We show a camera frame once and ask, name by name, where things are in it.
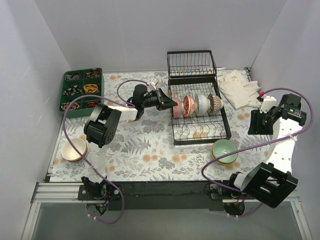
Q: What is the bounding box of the aluminium frame rail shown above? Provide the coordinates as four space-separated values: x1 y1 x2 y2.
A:
31 181 301 204

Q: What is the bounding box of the black wire dish rack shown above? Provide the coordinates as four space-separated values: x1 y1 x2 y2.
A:
167 50 231 146

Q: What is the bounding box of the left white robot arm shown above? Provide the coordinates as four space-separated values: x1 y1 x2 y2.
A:
81 84 178 200

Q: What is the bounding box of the green compartment tray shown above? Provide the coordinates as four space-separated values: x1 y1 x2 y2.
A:
58 67 104 119

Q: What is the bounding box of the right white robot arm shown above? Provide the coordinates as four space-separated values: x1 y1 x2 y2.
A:
226 93 307 208

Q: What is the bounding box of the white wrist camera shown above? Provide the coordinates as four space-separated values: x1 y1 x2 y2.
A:
259 92 277 114
148 78 159 91

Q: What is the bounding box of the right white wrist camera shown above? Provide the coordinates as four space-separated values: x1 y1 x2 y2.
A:
259 92 277 114

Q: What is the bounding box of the grey leaf patterned bowl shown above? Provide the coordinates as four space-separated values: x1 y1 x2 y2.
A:
172 97 184 119

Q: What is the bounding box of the red floral bowl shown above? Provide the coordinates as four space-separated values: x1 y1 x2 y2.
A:
183 95 196 118

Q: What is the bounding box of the white folded cloth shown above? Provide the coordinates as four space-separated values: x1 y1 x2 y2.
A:
217 70 262 110

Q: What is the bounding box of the cream white bowl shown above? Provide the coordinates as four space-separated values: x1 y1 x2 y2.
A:
61 137 88 163

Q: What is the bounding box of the plain white bowl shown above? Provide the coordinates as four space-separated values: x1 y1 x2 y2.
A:
194 94 210 116

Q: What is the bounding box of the mint green bowl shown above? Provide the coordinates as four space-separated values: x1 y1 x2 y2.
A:
211 139 238 159

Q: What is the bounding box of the yellow bowl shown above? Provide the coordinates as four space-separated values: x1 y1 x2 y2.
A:
217 154 238 165

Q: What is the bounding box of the brown patterned bowl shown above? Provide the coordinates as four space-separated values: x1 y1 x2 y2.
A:
207 93 223 116

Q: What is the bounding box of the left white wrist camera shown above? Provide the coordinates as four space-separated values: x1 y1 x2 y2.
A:
148 78 159 91

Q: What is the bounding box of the floral table mat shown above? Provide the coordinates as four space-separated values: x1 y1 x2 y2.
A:
49 71 269 182

